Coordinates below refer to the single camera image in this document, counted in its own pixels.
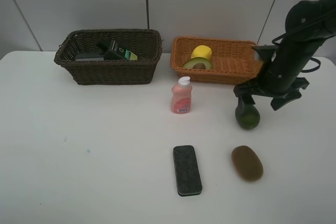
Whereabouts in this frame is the brown kiwi fruit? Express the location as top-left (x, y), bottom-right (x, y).
top-left (231, 145), bottom-right (264, 182)

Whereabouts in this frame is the dark brown wicker basket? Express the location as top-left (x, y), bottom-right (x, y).
top-left (54, 29), bottom-right (162, 85)

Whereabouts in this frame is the grey translucent plastic cup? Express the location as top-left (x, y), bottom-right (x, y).
top-left (75, 52), bottom-right (104, 61)

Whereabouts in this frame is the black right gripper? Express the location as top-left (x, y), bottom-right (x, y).
top-left (234, 46), bottom-right (309, 117)

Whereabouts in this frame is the halved avocado with pit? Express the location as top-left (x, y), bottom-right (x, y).
top-left (182, 57), bottom-right (212, 70)

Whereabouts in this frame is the pink lotion bottle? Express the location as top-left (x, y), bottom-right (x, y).
top-left (171, 77), bottom-right (192, 114)

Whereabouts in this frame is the yellow lemon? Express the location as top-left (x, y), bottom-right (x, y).
top-left (191, 45), bottom-right (212, 61)

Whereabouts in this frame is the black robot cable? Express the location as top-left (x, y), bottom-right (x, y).
top-left (271, 0), bottom-right (336, 73)

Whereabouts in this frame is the dark felt board eraser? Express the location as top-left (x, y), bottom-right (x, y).
top-left (173, 145), bottom-right (203, 197)

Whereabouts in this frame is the whole green avocado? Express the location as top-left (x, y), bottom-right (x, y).
top-left (235, 107), bottom-right (260, 130)

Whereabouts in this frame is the dark green pump bottle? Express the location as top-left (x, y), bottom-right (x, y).
top-left (97, 39), bottom-right (138, 61)

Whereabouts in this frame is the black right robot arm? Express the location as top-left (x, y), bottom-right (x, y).
top-left (234, 0), bottom-right (335, 118)

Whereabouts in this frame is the orange wicker basket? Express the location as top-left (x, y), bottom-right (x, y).
top-left (170, 36), bottom-right (263, 85)

